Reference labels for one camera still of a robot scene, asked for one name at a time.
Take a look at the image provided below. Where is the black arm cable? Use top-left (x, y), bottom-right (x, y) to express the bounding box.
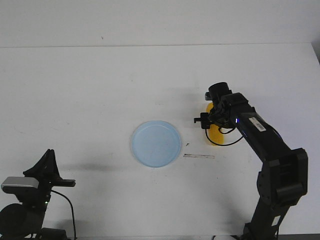
top-left (204, 126), bottom-right (245, 147)
top-left (50, 189), bottom-right (77, 238)

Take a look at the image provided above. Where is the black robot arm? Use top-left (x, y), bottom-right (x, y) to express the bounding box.
top-left (194, 82), bottom-right (308, 240)
top-left (0, 149), bottom-right (76, 240)

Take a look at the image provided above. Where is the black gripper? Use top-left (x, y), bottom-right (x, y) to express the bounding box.
top-left (22, 149), bottom-right (76, 208)
top-left (193, 101), bottom-right (235, 129)

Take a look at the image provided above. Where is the yellow corn cob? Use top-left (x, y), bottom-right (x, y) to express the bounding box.
top-left (205, 101), bottom-right (226, 147)

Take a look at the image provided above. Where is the horizontal tape strip on table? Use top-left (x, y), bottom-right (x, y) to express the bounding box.
top-left (183, 153), bottom-right (215, 159)

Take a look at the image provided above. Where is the light blue round plate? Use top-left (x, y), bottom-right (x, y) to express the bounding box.
top-left (130, 120), bottom-right (182, 168)

